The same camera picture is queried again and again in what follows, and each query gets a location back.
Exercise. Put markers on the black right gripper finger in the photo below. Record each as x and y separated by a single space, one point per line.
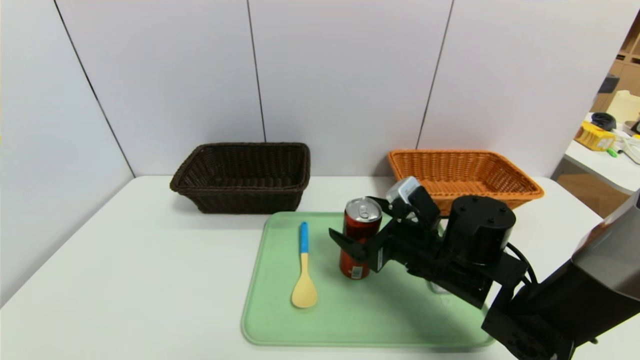
356 250
386 205

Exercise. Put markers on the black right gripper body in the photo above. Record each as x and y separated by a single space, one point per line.
378 254

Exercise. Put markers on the red soda can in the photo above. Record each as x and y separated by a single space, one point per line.
356 225

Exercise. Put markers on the clear grey cutlery case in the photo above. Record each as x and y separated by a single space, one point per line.
438 288

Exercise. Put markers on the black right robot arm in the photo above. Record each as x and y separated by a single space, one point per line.
590 295

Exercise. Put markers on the orange wicker basket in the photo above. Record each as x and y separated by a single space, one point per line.
460 167

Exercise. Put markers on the dark brown wicker basket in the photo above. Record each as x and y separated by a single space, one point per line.
240 200

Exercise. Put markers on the light green plastic tray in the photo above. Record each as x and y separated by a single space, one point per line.
350 320

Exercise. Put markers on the yellow carton box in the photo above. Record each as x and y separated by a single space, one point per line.
592 137

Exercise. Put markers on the green marker pen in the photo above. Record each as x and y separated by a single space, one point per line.
611 152

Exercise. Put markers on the black tape roll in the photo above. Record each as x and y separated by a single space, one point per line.
602 121

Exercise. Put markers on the dark grey box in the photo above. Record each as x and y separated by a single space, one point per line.
607 84

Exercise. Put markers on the cream plastic container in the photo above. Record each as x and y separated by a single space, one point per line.
625 106

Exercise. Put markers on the wooden shelf unit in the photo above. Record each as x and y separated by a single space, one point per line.
627 70

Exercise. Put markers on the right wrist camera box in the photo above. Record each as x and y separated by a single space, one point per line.
402 190

